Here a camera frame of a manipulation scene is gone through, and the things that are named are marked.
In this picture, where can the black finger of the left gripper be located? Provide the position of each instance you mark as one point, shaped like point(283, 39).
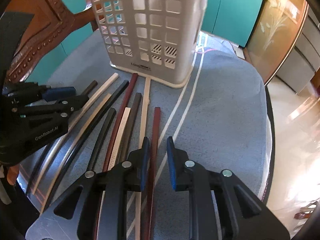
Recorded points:
point(68, 105)

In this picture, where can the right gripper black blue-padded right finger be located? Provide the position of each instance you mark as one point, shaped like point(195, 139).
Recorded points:
point(220, 204)

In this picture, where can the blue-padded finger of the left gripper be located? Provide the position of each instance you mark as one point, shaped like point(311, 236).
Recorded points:
point(58, 93)

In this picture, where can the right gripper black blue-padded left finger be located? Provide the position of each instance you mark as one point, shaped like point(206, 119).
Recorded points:
point(98, 204)

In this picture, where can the cream white chopstick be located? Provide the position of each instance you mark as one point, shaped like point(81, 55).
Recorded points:
point(52, 149)

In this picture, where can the dark brown chopstick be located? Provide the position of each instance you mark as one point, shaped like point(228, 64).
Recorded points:
point(90, 87)
point(129, 128)

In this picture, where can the light wooden chopstick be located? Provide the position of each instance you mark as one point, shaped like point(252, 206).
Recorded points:
point(143, 121)

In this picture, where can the white textured chopstick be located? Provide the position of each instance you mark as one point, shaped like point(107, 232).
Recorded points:
point(121, 129)

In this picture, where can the black short chopstick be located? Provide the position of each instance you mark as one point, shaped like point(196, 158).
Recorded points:
point(100, 139)

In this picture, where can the black long chopstick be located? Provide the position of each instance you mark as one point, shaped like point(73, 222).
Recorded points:
point(117, 93)

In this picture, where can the beige chopstick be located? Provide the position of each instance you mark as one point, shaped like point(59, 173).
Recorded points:
point(69, 151)

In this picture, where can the carved wooden chair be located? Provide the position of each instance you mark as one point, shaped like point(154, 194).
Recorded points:
point(52, 22)

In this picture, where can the dark red long chopstick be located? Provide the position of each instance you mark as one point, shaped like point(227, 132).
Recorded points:
point(118, 120)

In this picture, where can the blue cloth table mat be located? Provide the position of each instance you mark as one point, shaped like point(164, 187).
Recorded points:
point(219, 119)

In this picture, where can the white plastic utensil basket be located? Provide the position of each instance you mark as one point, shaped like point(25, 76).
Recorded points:
point(152, 38)

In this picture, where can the grey drawer cabinet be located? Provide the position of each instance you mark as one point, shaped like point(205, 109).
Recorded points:
point(302, 62)

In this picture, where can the teal cabinet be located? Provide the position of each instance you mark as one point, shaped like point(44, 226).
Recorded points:
point(232, 20)

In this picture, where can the wooden glass-panel door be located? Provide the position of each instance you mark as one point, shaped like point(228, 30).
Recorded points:
point(276, 31)

